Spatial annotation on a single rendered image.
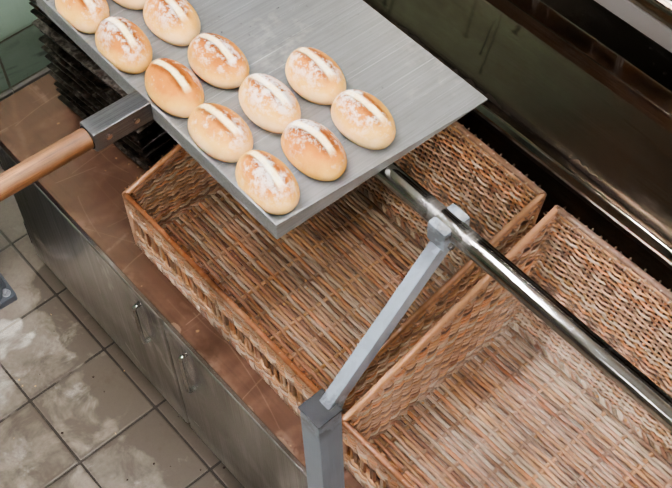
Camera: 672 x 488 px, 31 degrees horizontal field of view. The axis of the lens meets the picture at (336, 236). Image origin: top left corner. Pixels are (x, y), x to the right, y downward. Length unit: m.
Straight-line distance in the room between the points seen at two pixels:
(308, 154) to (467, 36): 0.52
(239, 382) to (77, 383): 0.79
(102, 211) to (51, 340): 0.63
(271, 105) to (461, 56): 0.49
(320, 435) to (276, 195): 0.34
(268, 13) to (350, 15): 0.12
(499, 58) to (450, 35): 0.10
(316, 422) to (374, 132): 0.39
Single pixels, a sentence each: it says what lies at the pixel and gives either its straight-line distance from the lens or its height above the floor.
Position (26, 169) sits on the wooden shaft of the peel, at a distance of 1.54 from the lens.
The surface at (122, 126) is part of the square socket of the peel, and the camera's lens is 1.57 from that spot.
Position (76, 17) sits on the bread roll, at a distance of 1.71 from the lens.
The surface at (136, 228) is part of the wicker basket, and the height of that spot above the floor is 0.63.
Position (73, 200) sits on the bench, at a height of 0.58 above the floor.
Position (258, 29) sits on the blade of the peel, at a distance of 1.70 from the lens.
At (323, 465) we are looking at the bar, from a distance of 1.69.
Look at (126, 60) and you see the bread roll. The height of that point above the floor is 1.21.
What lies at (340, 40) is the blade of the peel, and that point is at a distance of 1.68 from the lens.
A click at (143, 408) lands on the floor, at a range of 2.71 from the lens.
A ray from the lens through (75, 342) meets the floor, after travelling 2.83.
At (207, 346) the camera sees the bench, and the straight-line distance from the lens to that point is 2.09.
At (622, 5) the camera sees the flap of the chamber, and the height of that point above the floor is 1.42.
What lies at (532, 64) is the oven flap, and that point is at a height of 1.04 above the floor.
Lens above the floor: 2.36
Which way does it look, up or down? 54 degrees down
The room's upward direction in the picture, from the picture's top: 2 degrees counter-clockwise
